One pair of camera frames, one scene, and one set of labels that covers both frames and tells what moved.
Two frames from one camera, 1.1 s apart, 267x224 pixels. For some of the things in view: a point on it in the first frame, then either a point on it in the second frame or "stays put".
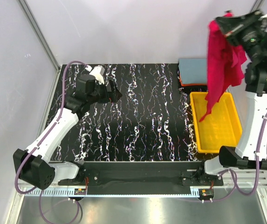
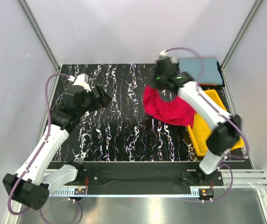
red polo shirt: x=225 y=66 → x=177 y=111
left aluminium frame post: x=40 y=34 stays put
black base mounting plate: x=144 y=178 stays put
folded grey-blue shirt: x=193 y=70 stays put
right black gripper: x=237 y=29 → x=157 y=82
